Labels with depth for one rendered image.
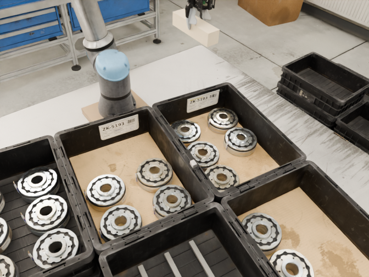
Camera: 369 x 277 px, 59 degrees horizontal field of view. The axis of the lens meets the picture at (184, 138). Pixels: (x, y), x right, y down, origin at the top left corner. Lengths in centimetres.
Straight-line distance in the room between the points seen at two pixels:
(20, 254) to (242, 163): 64
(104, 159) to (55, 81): 191
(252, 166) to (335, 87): 119
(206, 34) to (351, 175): 76
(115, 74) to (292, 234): 76
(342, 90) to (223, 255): 146
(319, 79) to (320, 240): 136
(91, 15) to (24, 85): 174
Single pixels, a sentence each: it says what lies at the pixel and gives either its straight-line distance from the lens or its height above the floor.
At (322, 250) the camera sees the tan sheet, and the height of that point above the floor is 83.
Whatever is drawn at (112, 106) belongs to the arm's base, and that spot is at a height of 78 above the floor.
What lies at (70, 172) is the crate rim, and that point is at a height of 93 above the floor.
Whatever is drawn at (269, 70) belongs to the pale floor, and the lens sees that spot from 305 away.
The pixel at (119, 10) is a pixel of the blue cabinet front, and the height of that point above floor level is 40.
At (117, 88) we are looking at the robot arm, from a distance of 122.
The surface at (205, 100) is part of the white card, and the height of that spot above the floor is 89.
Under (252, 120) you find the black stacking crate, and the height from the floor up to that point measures 89.
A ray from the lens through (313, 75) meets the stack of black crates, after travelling 216.
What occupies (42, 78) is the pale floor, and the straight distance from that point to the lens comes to 295.
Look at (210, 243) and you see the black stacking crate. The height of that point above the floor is 83.
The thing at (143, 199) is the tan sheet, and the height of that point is 83.
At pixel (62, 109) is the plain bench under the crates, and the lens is 144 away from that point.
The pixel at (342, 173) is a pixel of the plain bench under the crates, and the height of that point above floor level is 70.
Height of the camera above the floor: 159
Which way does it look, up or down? 45 degrees down
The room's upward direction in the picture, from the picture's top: 3 degrees clockwise
